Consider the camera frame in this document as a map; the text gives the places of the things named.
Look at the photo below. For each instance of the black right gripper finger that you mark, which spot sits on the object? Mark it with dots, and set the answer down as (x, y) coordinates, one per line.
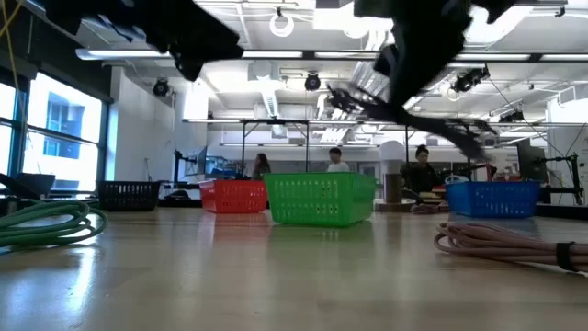
(414, 95)
(399, 100)

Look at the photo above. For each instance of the blue plastic basket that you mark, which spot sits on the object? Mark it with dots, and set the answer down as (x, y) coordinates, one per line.
(491, 200)

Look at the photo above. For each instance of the red plastic basket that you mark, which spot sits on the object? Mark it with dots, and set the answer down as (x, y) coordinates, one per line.
(234, 197)

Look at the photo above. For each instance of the black plastic basket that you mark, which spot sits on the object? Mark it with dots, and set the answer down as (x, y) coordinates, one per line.
(128, 195)

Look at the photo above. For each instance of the monitor on black arm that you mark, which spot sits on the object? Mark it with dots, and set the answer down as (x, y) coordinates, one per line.
(200, 163)

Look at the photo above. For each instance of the white bulb table lamp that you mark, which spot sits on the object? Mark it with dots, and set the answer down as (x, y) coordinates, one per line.
(391, 154)

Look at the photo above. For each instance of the person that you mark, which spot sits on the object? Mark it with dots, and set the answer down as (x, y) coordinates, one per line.
(338, 162)
(262, 167)
(420, 172)

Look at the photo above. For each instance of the long ceiling light bar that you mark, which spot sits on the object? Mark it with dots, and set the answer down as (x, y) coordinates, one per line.
(271, 54)

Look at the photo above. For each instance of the green plastic basket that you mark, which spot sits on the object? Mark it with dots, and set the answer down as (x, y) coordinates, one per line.
(321, 200)

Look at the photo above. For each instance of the black computer monitor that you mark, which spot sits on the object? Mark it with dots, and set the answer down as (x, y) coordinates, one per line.
(528, 158)

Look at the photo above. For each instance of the silver ventilation duct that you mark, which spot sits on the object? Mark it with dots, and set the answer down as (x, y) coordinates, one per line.
(367, 80)

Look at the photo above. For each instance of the black ceiling camera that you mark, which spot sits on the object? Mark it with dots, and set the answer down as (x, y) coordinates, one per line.
(161, 87)
(468, 79)
(312, 82)

